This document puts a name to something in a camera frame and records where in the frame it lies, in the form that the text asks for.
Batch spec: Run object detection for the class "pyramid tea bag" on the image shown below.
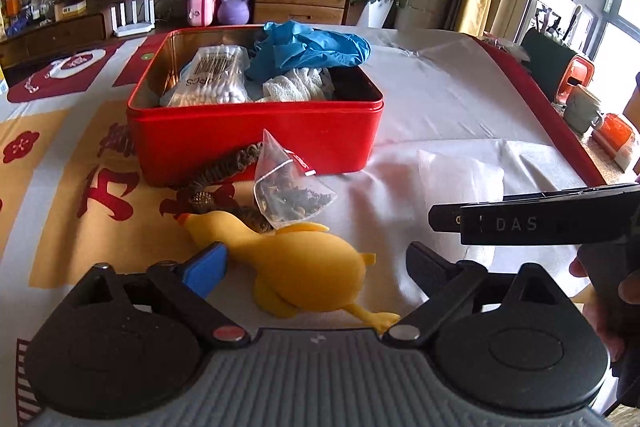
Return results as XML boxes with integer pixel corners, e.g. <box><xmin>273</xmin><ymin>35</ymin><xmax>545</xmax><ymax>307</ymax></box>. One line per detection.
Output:
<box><xmin>253</xmin><ymin>130</ymin><xmax>337</xmax><ymax>229</ymax></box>

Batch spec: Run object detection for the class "printed white tablecloth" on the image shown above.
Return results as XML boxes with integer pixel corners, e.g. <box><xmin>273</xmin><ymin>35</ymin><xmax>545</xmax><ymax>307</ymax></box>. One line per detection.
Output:
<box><xmin>1</xmin><ymin>30</ymin><xmax>582</xmax><ymax>426</ymax></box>

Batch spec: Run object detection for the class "white wifi router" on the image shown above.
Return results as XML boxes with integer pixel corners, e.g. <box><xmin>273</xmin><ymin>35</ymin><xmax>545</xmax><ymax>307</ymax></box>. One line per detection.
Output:
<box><xmin>110</xmin><ymin>0</ymin><xmax>155</xmax><ymax>38</ymax></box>

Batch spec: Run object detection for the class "orange container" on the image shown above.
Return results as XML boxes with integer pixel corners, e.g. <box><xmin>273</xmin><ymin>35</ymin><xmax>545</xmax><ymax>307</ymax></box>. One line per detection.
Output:
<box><xmin>591</xmin><ymin>113</ymin><xmax>639</xmax><ymax>171</ymax></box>

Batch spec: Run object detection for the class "green orange knife holder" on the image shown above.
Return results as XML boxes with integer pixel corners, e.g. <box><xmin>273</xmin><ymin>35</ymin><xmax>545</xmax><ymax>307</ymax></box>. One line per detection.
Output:
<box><xmin>521</xmin><ymin>28</ymin><xmax>594</xmax><ymax>104</ymax></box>

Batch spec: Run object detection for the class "cotton swab pack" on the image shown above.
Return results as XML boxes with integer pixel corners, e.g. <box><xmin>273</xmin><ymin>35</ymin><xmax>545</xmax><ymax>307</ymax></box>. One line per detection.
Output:
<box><xmin>160</xmin><ymin>46</ymin><xmax>250</xmax><ymax>107</ymax></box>

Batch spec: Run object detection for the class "red metal tin box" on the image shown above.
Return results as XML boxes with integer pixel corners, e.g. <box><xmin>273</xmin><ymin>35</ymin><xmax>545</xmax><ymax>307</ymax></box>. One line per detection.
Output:
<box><xmin>127</xmin><ymin>25</ymin><xmax>384</xmax><ymax>187</ymax></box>

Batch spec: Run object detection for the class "purple kettlebell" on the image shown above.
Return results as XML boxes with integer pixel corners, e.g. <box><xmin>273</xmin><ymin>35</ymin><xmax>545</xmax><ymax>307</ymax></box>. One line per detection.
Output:
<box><xmin>217</xmin><ymin>0</ymin><xmax>250</xmax><ymax>25</ymax></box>

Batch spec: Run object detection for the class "blue nitrile glove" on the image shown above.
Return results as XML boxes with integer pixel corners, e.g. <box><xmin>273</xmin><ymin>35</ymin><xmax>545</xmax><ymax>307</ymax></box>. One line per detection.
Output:
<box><xmin>246</xmin><ymin>20</ymin><xmax>371</xmax><ymax>82</ymax></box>

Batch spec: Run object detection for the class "green ceramic mug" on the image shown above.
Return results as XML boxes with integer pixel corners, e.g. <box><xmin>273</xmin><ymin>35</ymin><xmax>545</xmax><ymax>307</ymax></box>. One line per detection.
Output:
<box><xmin>563</xmin><ymin>84</ymin><xmax>604</xmax><ymax>135</ymax></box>

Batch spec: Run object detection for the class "person right hand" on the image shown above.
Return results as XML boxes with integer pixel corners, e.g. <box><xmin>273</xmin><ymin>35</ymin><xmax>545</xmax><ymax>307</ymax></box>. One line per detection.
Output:
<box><xmin>582</xmin><ymin>271</ymin><xmax>639</xmax><ymax>362</ymax></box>

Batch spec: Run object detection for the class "wooden TV cabinet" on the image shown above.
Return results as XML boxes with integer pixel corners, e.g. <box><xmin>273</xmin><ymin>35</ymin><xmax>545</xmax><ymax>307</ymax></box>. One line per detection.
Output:
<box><xmin>1</xmin><ymin>0</ymin><xmax>350</xmax><ymax>70</ymax></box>

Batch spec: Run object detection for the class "yellow rubber chicken toy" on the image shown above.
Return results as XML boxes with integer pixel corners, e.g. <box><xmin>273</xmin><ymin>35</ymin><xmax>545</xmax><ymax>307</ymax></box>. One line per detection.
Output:
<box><xmin>178</xmin><ymin>210</ymin><xmax>400</xmax><ymax>334</ymax></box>

